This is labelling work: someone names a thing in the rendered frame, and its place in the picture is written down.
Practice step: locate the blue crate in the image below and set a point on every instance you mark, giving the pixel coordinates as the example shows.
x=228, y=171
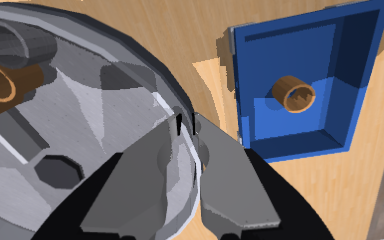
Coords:
x=334, y=56

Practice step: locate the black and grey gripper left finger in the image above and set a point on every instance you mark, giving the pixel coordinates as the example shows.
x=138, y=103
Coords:
x=124, y=197

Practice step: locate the bronze bushing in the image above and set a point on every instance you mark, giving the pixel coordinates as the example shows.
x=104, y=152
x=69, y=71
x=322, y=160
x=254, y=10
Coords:
x=19, y=81
x=4, y=106
x=302, y=98

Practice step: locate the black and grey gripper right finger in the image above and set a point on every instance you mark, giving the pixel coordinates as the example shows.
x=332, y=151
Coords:
x=241, y=193

